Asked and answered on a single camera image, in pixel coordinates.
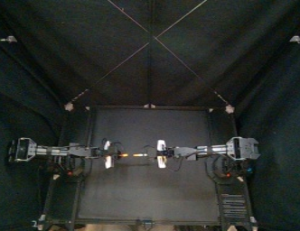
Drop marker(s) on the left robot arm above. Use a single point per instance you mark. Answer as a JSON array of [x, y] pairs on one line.
[[56, 150]]

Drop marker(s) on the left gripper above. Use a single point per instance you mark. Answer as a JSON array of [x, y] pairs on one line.
[[109, 153]]

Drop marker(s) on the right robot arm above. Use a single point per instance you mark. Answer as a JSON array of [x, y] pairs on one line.
[[213, 149]]

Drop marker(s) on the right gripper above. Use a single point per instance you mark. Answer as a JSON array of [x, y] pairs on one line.
[[161, 153]]

